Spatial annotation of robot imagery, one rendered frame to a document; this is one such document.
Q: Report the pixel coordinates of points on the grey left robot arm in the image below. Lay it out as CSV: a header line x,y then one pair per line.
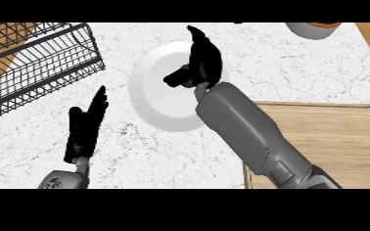
x,y
70,176

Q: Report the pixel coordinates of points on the brown wooden corner piece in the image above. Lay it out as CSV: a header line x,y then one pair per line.
x,y
365,32

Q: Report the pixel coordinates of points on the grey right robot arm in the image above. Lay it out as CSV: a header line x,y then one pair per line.
x,y
256,137

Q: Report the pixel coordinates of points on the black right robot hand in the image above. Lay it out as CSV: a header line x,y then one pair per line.
x,y
205,58

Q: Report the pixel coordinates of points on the white plate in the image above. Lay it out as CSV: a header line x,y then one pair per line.
x,y
164,88

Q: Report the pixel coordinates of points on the grey bowl with orange content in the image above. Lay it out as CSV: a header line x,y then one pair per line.
x,y
313,30

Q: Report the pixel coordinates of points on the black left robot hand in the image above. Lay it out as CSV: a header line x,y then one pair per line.
x,y
85,127

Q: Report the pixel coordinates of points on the brown wooden board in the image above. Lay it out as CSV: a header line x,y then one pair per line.
x,y
15,40

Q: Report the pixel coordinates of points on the pale wooden tray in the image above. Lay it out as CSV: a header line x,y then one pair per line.
x,y
313,143

